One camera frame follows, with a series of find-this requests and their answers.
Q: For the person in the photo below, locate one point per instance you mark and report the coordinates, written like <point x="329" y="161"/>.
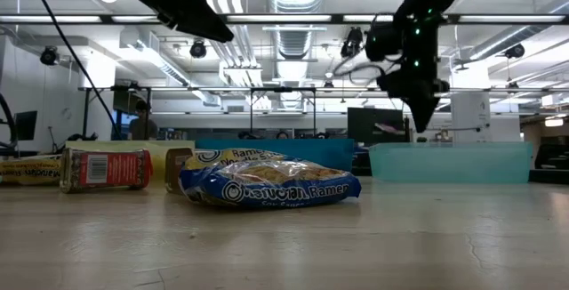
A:
<point x="282" y="135"/>
<point x="142" y="127"/>

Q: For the teal plastic bin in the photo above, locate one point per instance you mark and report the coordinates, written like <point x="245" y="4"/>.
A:
<point x="449" y="163"/>

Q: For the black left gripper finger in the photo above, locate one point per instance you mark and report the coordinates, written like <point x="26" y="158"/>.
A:
<point x="178" y="1"/>

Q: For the white pillar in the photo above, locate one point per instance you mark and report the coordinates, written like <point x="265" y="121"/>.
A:
<point x="471" y="116"/>

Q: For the black background table frame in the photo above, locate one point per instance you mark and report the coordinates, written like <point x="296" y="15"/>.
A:
<point x="200" y="89"/>

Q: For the blue lit screen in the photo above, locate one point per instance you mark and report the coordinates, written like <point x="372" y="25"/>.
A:
<point x="120" y="121"/>

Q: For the lit wall lamp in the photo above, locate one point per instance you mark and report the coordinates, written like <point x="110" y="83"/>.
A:
<point x="554" y="122"/>

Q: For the black computer monitor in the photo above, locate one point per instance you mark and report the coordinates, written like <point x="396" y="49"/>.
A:
<point x="369" y="125"/>

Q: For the small black monitor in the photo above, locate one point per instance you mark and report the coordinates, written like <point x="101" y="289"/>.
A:
<point x="26" y="123"/>

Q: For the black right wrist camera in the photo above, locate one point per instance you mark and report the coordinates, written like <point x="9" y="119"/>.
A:
<point x="382" y="41"/>

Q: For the yellow plastic bin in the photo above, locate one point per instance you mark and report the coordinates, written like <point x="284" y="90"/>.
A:
<point x="133" y="144"/>

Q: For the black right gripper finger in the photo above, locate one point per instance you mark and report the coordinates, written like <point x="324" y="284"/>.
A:
<point x="421" y="112"/>

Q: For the red lidded paprika tin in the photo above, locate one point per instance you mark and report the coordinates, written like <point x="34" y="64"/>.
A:
<point x="115" y="170"/>
<point x="174" y="170"/>

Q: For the blue soy sauce ramen packet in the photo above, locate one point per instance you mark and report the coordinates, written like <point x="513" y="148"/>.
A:
<point x="266" y="187"/>

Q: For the blue plastic bin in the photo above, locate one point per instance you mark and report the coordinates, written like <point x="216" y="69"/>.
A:
<point x="320" y="154"/>

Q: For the yellow ramen packet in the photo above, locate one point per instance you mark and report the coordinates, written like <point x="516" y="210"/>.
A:
<point x="31" y="172"/>

